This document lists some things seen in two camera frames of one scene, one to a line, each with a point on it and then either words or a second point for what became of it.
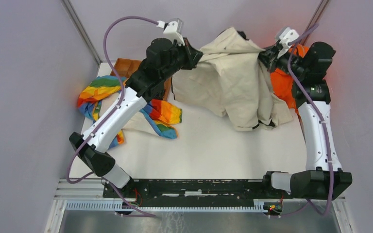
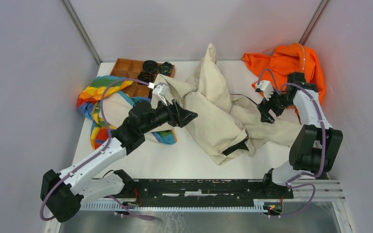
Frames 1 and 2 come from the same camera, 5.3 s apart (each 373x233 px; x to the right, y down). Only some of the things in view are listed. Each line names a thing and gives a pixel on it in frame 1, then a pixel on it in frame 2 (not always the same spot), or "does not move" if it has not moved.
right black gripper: (269, 56) -> (265, 117)
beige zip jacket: (229, 77) -> (223, 124)
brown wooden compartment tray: (125, 67) does not move
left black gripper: (192, 55) -> (178, 115)
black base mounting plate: (199, 192) does not move
